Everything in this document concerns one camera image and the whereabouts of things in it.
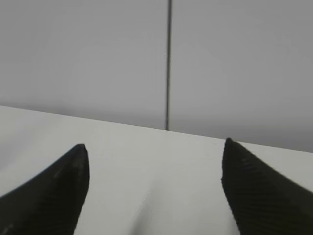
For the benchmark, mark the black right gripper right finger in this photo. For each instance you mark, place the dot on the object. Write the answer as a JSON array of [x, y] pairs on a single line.
[[262, 200]]

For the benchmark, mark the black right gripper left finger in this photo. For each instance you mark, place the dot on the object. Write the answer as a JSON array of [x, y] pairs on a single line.
[[51, 202]]

